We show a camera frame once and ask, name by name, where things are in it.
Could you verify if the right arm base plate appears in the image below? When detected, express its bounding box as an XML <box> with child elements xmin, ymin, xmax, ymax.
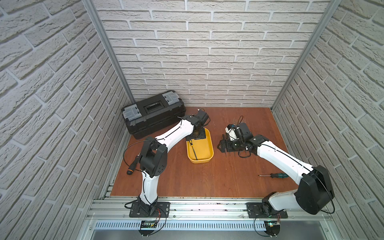
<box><xmin>246</xmin><ymin>202</ymin><xmax>288</xmax><ymax>219</ymax></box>

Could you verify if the black plastic toolbox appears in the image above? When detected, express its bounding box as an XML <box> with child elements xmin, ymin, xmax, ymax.
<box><xmin>122</xmin><ymin>90</ymin><xmax>186</xmax><ymax>140</ymax></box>

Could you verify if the black orange screwdriver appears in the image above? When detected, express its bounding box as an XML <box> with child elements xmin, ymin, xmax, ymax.
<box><xmin>127</xmin><ymin>155</ymin><xmax>141</xmax><ymax>176</ymax></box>

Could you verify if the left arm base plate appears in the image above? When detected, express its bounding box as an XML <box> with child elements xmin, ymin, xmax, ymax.
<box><xmin>129</xmin><ymin>201</ymin><xmax>171</xmax><ymax>218</ymax></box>

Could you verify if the green black screwdriver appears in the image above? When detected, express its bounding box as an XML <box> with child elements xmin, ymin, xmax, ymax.
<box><xmin>259</xmin><ymin>173</ymin><xmax>289</xmax><ymax>179</ymax></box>

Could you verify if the yellow plastic tray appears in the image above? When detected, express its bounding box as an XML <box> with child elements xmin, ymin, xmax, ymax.
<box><xmin>186</xmin><ymin>128</ymin><xmax>214</xmax><ymax>164</ymax></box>

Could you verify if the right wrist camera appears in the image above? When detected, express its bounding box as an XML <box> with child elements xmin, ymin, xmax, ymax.
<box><xmin>226</xmin><ymin>124</ymin><xmax>238</xmax><ymax>141</ymax></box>

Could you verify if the black yellow file tool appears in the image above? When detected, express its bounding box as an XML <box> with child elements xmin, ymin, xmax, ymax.
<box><xmin>189</xmin><ymin>140</ymin><xmax>198</xmax><ymax>161</ymax></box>

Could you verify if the right circuit board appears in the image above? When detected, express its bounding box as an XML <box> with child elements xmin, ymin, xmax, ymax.
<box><xmin>264</xmin><ymin>221</ymin><xmax>281</xmax><ymax>237</ymax></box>

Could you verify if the circuit board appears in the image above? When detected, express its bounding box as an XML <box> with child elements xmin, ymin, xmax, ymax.
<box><xmin>264</xmin><ymin>221</ymin><xmax>281</xmax><ymax>237</ymax></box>
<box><xmin>139</xmin><ymin>220</ymin><xmax>159</xmax><ymax>237</ymax></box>

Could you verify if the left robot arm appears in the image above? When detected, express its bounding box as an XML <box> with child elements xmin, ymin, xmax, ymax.
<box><xmin>138</xmin><ymin>109</ymin><xmax>209</xmax><ymax>212</ymax></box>

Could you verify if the aluminium frame rail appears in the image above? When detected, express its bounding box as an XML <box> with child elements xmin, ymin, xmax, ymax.
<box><xmin>85</xmin><ymin>196</ymin><xmax>331</xmax><ymax>223</ymax></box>

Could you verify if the left circuit board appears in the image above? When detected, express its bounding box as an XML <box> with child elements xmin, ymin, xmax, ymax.
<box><xmin>139</xmin><ymin>220</ymin><xmax>159</xmax><ymax>237</ymax></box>

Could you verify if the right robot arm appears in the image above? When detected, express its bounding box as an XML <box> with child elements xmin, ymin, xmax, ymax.
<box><xmin>218</xmin><ymin>123</ymin><xmax>335</xmax><ymax>217</ymax></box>

